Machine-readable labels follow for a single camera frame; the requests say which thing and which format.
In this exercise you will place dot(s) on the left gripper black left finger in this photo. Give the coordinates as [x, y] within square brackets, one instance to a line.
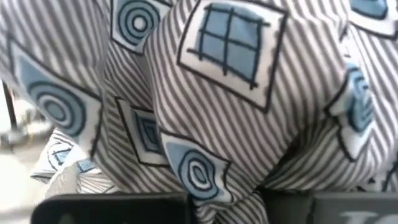
[112, 210]

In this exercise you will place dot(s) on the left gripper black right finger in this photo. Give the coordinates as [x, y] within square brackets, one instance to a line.
[354, 208]

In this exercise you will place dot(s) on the striped patterned hospital gown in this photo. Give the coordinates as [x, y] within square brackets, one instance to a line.
[217, 124]

